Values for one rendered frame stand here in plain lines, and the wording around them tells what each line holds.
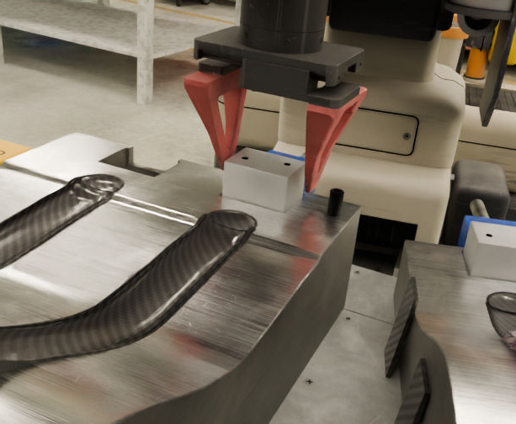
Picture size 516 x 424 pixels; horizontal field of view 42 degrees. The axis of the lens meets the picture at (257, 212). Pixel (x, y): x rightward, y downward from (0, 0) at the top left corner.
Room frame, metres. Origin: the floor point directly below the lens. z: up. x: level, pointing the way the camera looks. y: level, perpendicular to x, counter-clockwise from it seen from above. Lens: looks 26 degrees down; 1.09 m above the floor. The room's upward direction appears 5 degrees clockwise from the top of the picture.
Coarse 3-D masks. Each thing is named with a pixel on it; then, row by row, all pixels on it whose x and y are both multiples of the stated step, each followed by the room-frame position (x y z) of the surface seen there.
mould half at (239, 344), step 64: (0, 192) 0.42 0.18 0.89; (128, 192) 0.44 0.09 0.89; (192, 192) 0.45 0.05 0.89; (64, 256) 0.35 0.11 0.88; (128, 256) 0.36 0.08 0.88; (256, 256) 0.37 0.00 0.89; (320, 256) 0.37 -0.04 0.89; (0, 320) 0.25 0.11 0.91; (192, 320) 0.30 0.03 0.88; (256, 320) 0.30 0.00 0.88; (320, 320) 0.39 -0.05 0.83; (0, 384) 0.18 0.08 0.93; (64, 384) 0.19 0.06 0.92; (128, 384) 0.21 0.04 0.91; (192, 384) 0.23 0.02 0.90; (256, 384) 0.29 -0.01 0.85
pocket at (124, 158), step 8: (120, 152) 0.52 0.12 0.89; (128, 152) 0.52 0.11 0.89; (104, 160) 0.50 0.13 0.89; (112, 160) 0.51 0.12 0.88; (120, 160) 0.52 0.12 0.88; (128, 160) 0.52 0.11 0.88; (128, 168) 0.52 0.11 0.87; (136, 168) 0.52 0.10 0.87; (144, 168) 0.52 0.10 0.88; (152, 168) 0.52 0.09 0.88; (152, 176) 0.51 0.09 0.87
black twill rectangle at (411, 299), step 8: (408, 288) 0.39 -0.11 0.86; (416, 288) 0.38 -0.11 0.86; (408, 296) 0.38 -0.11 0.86; (416, 296) 0.37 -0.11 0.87; (408, 304) 0.38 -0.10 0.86; (416, 304) 0.37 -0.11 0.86; (400, 312) 0.39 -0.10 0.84; (408, 312) 0.37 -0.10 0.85; (400, 320) 0.38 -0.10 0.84; (408, 320) 0.37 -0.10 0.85; (392, 328) 0.40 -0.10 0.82; (400, 328) 0.38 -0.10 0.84; (392, 336) 0.39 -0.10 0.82; (400, 336) 0.37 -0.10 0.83; (392, 344) 0.38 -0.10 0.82; (400, 344) 0.37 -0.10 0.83; (392, 352) 0.37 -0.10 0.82; (392, 360) 0.37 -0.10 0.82; (392, 368) 0.37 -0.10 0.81
